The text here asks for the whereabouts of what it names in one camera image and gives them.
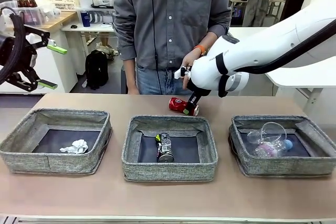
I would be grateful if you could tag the clear plastic storage box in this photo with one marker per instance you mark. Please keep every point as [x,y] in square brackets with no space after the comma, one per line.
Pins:
[31,15]

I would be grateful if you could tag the white desk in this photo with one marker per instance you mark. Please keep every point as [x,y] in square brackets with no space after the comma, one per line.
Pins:
[84,28]

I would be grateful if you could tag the crushed red soda can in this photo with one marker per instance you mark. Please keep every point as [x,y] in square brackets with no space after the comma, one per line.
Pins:
[177,104]

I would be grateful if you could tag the clear plastic cup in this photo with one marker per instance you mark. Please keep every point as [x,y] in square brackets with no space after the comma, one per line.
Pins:
[273,132]

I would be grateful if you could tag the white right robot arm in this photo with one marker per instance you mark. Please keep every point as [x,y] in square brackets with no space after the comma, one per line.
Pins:
[262,51]

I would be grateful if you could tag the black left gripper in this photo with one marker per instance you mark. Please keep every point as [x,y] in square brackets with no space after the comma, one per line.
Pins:
[6,51]

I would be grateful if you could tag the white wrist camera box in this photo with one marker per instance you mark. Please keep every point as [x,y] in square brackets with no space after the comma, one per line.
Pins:
[181,73]

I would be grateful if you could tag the grey fabric basket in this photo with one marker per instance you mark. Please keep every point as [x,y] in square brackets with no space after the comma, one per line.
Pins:
[168,170]
[283,166]
[71,165]

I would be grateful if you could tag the clear plastic bottle blue cap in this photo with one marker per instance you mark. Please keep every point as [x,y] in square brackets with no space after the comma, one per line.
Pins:
[265,151]

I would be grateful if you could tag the orange wrist watch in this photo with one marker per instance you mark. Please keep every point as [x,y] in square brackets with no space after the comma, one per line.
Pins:
[200,49]

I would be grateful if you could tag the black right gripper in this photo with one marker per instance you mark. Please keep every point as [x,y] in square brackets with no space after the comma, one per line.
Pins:
[195,95]

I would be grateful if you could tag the person's left forearm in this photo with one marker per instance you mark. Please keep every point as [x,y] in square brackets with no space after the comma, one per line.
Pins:
[211,40]

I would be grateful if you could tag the blue drink bottle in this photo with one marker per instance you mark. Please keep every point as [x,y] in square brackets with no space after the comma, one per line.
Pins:
[86,19]

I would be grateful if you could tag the person's right hand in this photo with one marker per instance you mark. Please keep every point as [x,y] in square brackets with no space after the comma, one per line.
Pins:
[133,91]

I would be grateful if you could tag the person in grey shirt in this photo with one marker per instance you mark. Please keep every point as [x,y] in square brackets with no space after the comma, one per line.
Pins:
[170,24]

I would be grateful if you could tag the person's left hand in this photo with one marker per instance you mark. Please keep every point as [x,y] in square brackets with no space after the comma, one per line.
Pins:
[190,60]

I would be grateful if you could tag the black backpack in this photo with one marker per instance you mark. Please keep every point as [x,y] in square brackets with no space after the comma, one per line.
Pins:
[97,69]

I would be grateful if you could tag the person's right forearm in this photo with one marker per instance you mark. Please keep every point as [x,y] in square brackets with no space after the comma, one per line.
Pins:
[130,74]

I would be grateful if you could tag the wooden desk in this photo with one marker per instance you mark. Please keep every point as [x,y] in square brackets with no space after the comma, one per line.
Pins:
[60,19]

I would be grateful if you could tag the crushed black drink can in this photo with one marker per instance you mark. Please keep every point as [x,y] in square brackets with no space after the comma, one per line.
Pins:
[165,148]

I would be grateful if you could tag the white lattice crate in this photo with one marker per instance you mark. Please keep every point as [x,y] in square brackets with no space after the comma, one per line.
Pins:
[65,3]

